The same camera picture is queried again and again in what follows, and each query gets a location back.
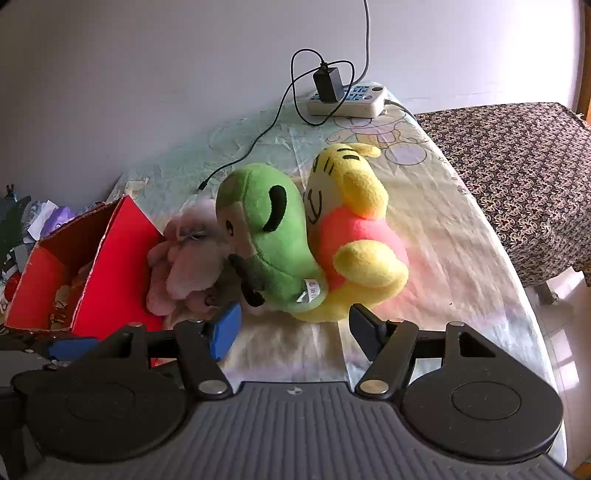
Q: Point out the yellow tiger plush toy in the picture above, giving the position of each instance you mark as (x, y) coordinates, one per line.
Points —
(369, 263)

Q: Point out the red cardboard box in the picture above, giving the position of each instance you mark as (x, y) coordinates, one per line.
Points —
(120, 258)

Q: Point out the red plush toy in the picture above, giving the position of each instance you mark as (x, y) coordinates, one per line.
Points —
(13, 284)

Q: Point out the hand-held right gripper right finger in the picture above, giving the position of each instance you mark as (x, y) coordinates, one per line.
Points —
(364, 332)

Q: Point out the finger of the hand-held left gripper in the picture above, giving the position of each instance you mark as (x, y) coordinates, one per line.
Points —
(69, 350)

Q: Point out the green plush toy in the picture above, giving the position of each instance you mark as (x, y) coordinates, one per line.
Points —
(272, 240)

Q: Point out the brown patterned cloth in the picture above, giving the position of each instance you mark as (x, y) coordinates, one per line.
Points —
(521, 175)

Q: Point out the grey furniture leg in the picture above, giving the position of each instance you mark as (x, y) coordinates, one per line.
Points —
(548, 291)

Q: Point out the black clip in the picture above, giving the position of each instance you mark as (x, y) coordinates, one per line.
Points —
(10, 190)

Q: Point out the dark green cloth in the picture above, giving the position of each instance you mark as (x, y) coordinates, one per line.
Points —
(11, 221)

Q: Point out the black charger plug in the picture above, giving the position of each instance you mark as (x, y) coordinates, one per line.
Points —
(327, 84)

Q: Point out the white paper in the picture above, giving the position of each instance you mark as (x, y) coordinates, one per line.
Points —
(40, 219)

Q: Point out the white power strip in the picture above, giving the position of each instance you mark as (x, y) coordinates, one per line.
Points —
(364, 99)

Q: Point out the purple tissue pack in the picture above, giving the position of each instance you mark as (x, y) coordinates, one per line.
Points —
(61, 217)

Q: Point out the cartoon print bed sheet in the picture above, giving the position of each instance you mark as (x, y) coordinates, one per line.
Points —
(438, 221)

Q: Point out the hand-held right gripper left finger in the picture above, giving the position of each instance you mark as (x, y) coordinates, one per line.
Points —
(226, 334)

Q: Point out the white fluffy plush toy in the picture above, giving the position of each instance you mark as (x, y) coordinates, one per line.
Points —
(194, 263)

